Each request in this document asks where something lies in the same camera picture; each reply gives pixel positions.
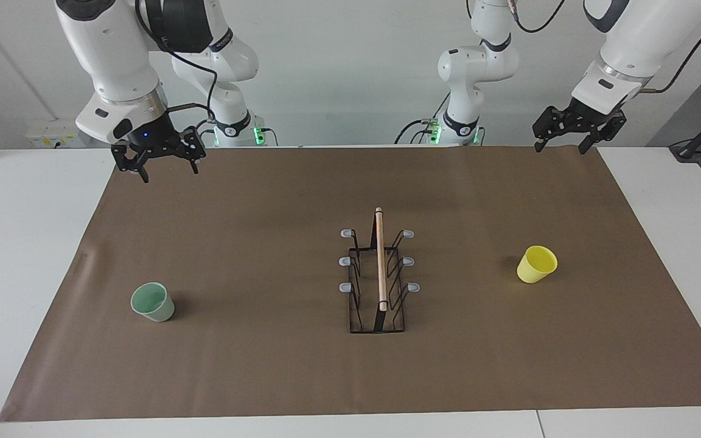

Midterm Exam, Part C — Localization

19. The light green cup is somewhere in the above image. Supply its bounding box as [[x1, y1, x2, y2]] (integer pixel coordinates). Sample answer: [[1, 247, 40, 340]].
[[130, 282, 176, 323]]

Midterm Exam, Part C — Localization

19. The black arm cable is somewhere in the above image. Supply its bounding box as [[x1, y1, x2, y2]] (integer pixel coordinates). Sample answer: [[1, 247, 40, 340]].
[[509, 0, 701, 96], [134, 0, 217, 122]]

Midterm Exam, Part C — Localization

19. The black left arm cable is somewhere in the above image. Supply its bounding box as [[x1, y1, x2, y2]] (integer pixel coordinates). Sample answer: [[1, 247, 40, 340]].
[[509, 0, 701, 96]]

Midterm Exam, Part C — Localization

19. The brown paper mat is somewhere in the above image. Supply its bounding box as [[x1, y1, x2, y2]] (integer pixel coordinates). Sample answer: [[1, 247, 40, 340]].
[[0, 146, 701, 422]]

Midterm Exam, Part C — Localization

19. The black base cable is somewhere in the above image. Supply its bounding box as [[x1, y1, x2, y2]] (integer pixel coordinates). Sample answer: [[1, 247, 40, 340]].
[[394, 91, 448, 145], [194, 119, 217, 148]]

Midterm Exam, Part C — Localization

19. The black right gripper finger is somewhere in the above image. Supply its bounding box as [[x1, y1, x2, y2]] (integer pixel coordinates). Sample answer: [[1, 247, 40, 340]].
[[177, 127, 207, 176], [111, 142, 150, 184]]

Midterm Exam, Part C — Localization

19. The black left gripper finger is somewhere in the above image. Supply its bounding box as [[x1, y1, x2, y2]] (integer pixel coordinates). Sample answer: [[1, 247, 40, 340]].
[[532, 106, 570, 153], [578, 111, 627, 155]]

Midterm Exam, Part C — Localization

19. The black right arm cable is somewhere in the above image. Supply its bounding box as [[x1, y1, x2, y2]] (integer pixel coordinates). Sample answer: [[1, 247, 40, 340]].
[[134, 0, 217, 122]]

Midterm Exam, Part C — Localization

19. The black wire cup rack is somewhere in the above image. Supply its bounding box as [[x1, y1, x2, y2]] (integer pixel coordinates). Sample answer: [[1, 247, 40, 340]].
[[339, 207, 421, 335]]

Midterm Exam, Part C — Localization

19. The yellow cup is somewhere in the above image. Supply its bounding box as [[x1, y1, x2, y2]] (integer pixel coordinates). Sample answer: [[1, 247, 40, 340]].
[[516, 245, 559, 284]]

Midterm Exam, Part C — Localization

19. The white wall socket box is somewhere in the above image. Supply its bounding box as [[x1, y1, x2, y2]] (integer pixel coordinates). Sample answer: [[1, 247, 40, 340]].
[[25, 119, 92, 148]]

